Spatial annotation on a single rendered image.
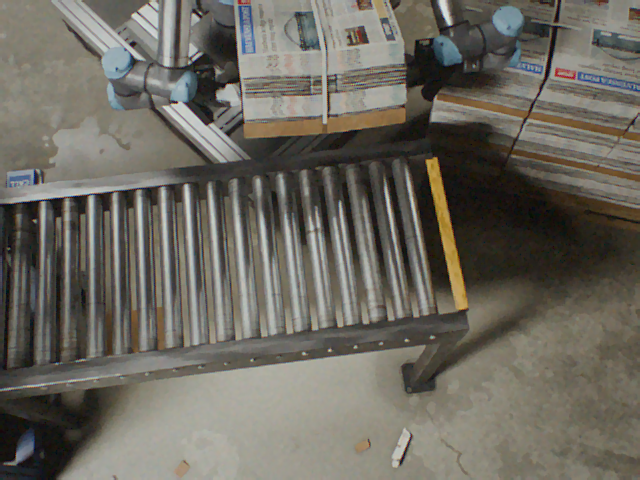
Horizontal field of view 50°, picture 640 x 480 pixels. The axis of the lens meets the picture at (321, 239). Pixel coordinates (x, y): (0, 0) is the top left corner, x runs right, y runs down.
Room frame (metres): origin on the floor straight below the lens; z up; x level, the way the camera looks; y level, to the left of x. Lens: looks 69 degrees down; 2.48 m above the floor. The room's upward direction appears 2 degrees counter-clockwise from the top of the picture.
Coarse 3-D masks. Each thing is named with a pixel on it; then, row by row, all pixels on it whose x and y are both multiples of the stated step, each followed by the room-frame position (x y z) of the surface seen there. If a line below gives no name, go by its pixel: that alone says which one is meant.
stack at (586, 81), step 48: (480, 0) 1.39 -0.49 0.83; (528, 0) 1.38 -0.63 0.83; (576, 0) 1.38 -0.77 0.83; (624, 0) 1.37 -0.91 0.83; (528, 48) 1.21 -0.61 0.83; (576, 48) 1.21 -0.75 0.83; (624, 48) 1.20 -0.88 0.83; (480, 96) 1.16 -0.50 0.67; (528, 96) 1.12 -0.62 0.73; (576, 96) 1.09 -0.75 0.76; (624, 96) 1.06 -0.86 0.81; (432, 144) 1.19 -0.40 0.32; (528, 144) 1.11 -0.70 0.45; (576, 144) 1.06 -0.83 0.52; (624, 144) 1.03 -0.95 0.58; (480, 192) 1.13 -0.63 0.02; (528, 192) 1.08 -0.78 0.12; (576, 192) 1.04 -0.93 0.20; (624, 192) 1.00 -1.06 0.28
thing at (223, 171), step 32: (256, 160) 0.89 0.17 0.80; (288, 160) 0.89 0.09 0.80; (320, 160) 0.89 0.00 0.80; (352, 160) 0.88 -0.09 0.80; (384, 160) 0.88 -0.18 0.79; (416, 160) 0.89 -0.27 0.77; (0, 192) 0.81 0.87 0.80; (32, 192) 0.81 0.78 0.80; (64, 192) 0.81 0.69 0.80; (96, 192) 0.81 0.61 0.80; (128, 192) 0.81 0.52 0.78; (224, 192) 0.84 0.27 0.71
